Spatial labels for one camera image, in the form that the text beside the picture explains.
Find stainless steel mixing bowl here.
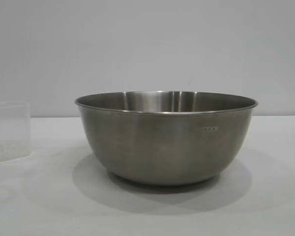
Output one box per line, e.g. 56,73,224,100
74,90,258,186

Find clear plastic measuring cup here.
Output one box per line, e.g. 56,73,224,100
0,100,31,165

